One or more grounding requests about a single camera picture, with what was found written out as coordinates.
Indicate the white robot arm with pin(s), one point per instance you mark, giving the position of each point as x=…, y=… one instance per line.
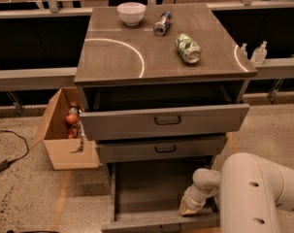
x=251, y=191

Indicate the clear pump bottle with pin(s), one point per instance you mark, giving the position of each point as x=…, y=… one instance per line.
x=259, y=54

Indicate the red round fruit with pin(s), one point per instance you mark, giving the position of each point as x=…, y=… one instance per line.
x=71, y=119

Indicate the grey top drawer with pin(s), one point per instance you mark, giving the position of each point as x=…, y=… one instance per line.
x=167, y=122

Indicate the blue silver slim can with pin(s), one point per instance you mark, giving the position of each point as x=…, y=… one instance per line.
x=161, y=26

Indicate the grey drawer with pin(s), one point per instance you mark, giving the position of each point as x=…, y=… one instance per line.
x=191, y=146
x=146, y=197
x=167, y=122

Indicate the grey middle drawer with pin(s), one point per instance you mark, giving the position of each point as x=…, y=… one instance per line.
x=191, y=146

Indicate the open cardboard box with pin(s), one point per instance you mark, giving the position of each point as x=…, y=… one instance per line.
x=64, y=153

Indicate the grey drawer cabinet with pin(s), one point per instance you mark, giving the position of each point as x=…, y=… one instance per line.
x=130, y=68

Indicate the white ceramic bowl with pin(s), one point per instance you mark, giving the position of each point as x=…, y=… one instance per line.
x=131, y=13

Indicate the grey bottom drawer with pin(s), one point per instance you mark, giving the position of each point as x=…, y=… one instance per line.
x=146, y=197

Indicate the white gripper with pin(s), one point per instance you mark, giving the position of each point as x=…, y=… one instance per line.
x=194, y=202

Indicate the red snack packet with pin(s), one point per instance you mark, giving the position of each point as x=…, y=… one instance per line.
x=72, y=133

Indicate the small clear spray bottle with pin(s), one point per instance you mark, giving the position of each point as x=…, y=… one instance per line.
x=243, y=48

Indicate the green white soda can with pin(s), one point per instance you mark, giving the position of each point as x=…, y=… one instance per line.
x=188, y=49

